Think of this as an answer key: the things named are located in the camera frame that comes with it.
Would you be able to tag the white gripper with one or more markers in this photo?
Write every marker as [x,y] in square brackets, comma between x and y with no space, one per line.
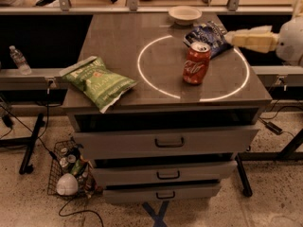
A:
[291,39]

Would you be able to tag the red coke can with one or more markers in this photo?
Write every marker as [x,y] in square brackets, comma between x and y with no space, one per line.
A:
[197,62]

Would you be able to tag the blue chip bag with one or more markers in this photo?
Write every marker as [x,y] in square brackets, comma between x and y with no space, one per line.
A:
[211,34]

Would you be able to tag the white bowl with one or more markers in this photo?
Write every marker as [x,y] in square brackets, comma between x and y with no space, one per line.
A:
[184,15]

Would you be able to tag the black power adapter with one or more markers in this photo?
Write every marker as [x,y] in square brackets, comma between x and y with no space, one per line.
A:
[273,128]

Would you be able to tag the top grey drawer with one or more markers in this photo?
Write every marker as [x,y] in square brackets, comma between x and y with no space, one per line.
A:
[139,144]

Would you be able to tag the grey drawer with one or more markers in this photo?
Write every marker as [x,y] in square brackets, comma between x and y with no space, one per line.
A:
[139,144]
[163,173]
[162,193]

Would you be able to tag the grey drawer cabinet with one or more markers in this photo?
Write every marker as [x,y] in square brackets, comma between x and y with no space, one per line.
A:
[149,48]

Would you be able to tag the black table leg right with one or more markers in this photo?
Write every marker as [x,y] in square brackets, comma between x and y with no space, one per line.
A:
[247,190]

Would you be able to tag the black table leg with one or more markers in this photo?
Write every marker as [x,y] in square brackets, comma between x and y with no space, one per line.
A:
[247,190]
[25,167]

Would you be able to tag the green jalapeno chip bag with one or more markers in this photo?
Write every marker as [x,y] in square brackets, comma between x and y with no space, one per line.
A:
[102,86]

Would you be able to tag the middle grey drawer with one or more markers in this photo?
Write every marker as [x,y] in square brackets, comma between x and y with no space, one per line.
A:
[163,173]

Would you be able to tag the bottom grey drawer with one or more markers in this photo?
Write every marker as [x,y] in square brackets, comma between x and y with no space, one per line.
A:
[162,193]

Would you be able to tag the grey side shelf left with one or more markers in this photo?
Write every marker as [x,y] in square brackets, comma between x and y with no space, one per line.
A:
[12,79]

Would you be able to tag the clear plastic water bottle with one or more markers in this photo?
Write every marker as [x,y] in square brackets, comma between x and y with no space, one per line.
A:
[20,60]

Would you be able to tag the white round object in basket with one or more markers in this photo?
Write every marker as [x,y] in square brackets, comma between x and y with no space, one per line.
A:
[67,185]

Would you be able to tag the black table leg left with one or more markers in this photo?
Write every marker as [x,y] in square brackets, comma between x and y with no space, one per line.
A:
[25,167]

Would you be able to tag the black wire basket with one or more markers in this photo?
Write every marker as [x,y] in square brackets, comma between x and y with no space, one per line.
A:
[68,159]

